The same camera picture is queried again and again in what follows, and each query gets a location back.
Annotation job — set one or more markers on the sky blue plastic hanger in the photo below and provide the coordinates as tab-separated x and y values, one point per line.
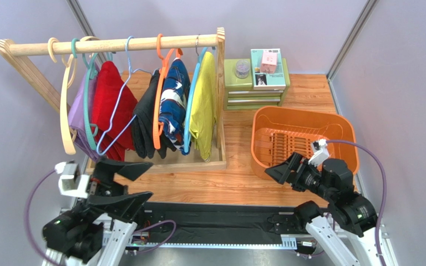
187	135

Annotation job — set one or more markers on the orange plastic hanger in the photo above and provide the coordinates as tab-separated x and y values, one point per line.
157	125

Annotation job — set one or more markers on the wooden clothes rack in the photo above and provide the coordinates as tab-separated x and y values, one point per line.
17	55

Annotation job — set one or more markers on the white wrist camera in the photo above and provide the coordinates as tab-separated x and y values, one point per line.
71	182
320	152

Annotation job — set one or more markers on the teal plastic hanger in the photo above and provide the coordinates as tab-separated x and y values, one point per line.
91	72

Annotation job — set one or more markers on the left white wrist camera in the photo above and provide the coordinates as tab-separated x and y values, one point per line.
71	182

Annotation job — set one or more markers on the yellow-green trousers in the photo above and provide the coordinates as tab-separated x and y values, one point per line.
203	111

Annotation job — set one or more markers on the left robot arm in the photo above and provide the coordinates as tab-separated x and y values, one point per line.
97	229

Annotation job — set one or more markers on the pink cube box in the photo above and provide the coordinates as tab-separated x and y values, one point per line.
268	63

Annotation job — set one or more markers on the green drawer cabinet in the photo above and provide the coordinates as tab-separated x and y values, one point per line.
240	94

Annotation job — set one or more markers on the teal booklet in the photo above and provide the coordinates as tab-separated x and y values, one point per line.
264	81

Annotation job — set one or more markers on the red trousers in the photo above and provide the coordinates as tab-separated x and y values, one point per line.
109	99

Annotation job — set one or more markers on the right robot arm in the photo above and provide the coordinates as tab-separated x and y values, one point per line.
354	213

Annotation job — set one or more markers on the blue patterned trousers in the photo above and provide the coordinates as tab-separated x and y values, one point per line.
173	102

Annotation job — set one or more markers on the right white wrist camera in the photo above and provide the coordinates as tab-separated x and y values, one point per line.
320	152

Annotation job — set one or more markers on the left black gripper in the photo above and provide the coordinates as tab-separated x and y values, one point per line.
115	198

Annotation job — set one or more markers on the cream plastic hanger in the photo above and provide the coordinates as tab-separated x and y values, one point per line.
67	133

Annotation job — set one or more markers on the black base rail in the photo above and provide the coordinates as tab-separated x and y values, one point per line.
215	224

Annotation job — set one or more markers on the black trousers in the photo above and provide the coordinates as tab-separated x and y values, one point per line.
142	125

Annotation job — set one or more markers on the lavender trousers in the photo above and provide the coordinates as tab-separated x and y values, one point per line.
76	117

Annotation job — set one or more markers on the orange plastic basket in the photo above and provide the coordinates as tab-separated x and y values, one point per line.
278	132

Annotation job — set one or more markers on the small clear jar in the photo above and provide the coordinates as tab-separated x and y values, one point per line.
242	68

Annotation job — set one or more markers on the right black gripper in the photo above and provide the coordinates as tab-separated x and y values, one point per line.
297	173

